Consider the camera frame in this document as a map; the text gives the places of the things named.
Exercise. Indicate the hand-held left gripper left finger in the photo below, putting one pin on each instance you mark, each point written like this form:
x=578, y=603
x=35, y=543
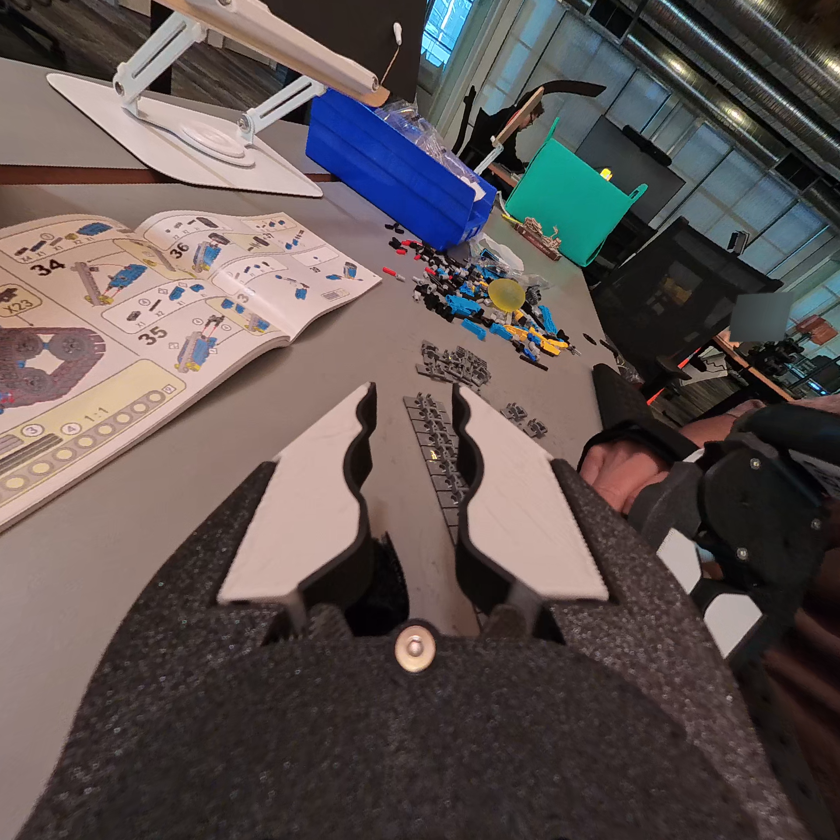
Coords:
x=302, y=512

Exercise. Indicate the pile of small building bricks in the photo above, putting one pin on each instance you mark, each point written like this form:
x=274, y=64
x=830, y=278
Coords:
x=466, y=308

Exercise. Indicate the black panel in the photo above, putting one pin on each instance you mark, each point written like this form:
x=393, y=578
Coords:
x=348, y=39

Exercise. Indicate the crumpled clear plastic wrap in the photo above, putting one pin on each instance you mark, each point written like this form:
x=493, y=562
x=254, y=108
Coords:
x=420, y=124

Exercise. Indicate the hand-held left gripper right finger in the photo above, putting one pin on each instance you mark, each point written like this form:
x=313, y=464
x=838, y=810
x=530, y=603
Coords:
x=525, y=512

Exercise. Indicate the open instruction booklet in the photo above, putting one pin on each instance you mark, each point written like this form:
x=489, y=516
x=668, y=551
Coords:
x=164, y=295

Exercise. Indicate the person's right hand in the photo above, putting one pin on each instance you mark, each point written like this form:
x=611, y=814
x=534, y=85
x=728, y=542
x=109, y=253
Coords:
x=623, y=472

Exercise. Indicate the small wooden model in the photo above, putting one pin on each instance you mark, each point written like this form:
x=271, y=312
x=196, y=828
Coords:
x=538, y=236

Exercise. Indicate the blue storage bin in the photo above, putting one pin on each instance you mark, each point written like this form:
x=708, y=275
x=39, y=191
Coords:
x=394, y=170

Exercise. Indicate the black perforated pad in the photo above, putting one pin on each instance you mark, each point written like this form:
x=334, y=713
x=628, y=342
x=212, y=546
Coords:
x=630, y=400

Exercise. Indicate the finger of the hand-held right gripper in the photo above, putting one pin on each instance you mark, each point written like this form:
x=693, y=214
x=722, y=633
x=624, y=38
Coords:
x=732, y=623
x=682, y=564

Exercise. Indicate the green plastic bin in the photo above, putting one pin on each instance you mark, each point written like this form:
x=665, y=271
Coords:
x=571, y=197

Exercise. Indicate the yellow translucent ball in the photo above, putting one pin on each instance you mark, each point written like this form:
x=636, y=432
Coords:
x=506, y=295

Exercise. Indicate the grey desk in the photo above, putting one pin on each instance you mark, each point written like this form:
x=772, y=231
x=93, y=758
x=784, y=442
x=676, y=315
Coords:
x=229, y=426

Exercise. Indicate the red and grey pin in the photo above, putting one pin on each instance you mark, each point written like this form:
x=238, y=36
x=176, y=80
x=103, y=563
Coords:
x=390, y=270

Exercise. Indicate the clear plastic bag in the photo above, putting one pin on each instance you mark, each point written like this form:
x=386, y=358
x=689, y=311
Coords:
x=502, y=253

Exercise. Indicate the pile of grey links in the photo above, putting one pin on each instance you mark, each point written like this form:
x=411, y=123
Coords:
x=459, y=364

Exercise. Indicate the person's right forearm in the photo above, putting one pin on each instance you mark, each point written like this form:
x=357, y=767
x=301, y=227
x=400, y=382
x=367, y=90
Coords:
x=712, y=430

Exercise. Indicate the white laptop stand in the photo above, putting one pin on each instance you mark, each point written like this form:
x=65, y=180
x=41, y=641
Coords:
x=197, y=151

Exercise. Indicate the dark wall screen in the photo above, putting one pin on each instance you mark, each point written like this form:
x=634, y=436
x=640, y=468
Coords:
x=630, y=170

